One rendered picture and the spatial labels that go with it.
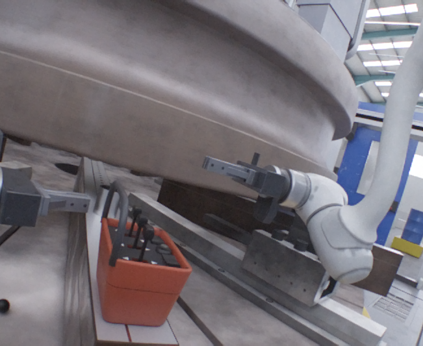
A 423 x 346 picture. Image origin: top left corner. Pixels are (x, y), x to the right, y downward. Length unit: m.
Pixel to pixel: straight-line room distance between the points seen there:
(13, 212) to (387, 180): 0.63
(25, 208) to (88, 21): 0.98
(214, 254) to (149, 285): 1.43
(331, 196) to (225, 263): 1.21
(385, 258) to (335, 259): 2.11
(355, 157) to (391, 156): 5.35
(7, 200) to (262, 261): 1.36
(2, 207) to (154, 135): 0.79
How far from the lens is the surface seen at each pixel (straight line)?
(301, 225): 1.65
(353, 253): 0.66
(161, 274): 0.50
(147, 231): 0.50
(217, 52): 1.42
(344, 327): 1.60
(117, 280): 0.50
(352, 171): 5.97
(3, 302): 1.15
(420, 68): 0.68
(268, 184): 0.63
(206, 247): 1.97
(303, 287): 1.54
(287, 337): 1.53
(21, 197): 0.45
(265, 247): 1.62
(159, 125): 1.16
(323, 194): 0.74
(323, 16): 5.62
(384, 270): 2.79
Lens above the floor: 1.01
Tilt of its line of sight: 4 degrees down
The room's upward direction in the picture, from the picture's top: 18 degrees clockwise
